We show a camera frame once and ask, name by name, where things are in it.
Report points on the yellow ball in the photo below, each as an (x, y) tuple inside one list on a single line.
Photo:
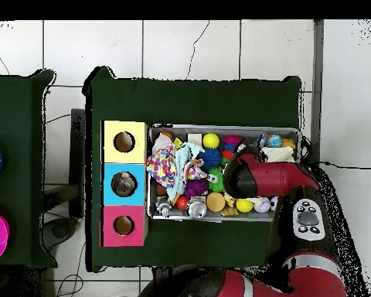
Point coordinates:
[(211, 140)]

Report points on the wooden box with three holes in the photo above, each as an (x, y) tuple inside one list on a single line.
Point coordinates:
[(136, 148)]

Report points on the clear plastic bottle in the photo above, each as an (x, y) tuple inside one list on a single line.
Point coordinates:
[(262, 139)]

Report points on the blue spiky ball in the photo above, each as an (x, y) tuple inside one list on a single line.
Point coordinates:
[(210, 158)]

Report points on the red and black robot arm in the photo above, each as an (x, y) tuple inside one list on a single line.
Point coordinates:
[(281, 179)]

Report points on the crushed bottle with blue label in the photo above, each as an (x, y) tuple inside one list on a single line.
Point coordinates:
[(123, 184)]

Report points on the shallow clear mesh bin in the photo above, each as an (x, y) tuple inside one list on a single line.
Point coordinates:
[(180, 131)]

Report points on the dark green table cloth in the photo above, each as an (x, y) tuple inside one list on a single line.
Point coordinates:
[(188, 102), (18, 108)]

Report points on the black and white soccer ball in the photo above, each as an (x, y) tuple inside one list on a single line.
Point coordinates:
[(273, 202)]

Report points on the globe print ball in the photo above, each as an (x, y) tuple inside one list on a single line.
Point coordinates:
[(274, 140)]

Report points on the light teal cloth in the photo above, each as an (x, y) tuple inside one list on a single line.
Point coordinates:
[(182, 161)]

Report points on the crushed silver metal can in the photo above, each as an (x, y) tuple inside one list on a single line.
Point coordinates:
[(197, 208)]

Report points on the cream knitted cloth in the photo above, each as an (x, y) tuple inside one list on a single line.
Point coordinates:
[(278, 153)]

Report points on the black stand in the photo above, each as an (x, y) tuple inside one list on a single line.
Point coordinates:
[(78, 154)]

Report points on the colourful spotted cloth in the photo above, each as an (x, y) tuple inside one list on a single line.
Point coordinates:
[(162, 165)]

